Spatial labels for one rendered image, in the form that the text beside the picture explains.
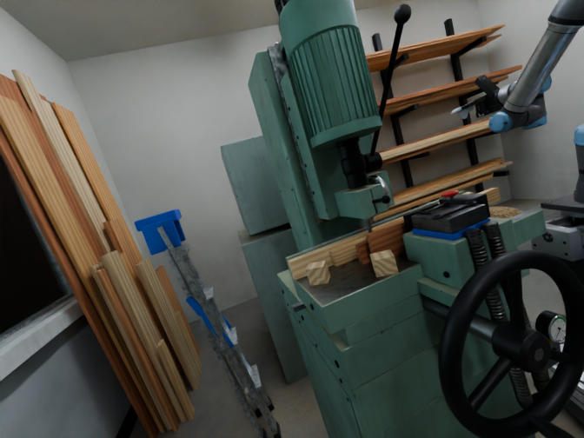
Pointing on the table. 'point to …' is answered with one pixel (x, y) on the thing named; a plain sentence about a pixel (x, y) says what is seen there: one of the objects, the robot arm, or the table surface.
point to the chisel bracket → (361, 202)
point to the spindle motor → (329, 69)
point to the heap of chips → (503, 212)
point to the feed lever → (374, 162)
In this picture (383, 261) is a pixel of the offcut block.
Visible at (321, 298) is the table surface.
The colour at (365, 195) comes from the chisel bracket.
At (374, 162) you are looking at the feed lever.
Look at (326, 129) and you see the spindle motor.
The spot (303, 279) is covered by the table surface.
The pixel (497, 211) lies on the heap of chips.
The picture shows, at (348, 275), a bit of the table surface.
